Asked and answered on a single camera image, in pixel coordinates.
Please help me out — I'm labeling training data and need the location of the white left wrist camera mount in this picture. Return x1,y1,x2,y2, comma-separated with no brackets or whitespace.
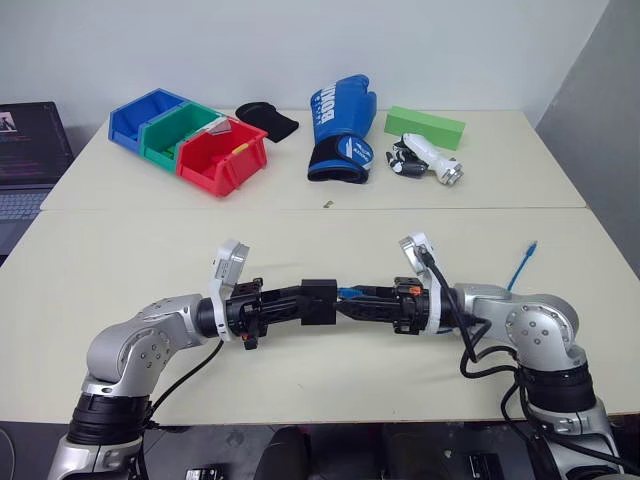
208,238,252,344

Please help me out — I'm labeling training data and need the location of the red plastic storage bin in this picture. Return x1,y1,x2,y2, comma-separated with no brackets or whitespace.
175,118,269,200

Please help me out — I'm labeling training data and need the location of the blue boxing glove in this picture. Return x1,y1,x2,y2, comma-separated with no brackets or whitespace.
305,74,379,184

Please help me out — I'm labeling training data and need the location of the white robotic hand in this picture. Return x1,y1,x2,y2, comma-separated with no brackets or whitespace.
386,131,466,188

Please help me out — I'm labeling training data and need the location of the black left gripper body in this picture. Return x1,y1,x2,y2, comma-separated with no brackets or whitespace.
225,276,271,352

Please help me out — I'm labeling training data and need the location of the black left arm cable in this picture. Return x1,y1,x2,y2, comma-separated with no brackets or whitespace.
144,337,225,431

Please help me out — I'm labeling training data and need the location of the dark rounded shape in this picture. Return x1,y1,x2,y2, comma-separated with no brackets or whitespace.
258,424,313,480

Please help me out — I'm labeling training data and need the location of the black fabric wrist pad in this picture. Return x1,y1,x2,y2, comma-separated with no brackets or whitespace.
234,100,301,144

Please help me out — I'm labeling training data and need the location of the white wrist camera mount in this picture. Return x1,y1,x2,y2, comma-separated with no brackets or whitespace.
208,238,252,344
397,230,444,335

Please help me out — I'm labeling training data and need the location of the dark open laptop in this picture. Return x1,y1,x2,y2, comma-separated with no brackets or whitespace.
0,101,77,257

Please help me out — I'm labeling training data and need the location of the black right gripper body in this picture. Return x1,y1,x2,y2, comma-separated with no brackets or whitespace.
393,275,433,336

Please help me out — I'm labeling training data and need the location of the small black box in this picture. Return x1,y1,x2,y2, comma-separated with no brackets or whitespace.
299,277,338,328

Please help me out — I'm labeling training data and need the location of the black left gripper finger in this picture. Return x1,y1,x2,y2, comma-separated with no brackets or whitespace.
260,283,305,308
261,301,303,327

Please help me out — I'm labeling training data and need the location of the green plastic storage bin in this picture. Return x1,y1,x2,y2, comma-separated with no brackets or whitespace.
139,101,225,174

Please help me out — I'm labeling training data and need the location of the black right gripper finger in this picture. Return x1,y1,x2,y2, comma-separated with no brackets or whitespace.
355,283,399,303
336,297,400,325

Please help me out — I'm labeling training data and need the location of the blue plastic storage bin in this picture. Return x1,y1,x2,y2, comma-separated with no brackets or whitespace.
108,87,190,152

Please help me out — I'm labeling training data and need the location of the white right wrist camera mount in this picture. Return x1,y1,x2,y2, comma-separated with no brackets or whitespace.
397,230,444,335

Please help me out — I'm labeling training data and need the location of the green foam block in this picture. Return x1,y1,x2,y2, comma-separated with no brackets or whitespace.
383,104,468,152

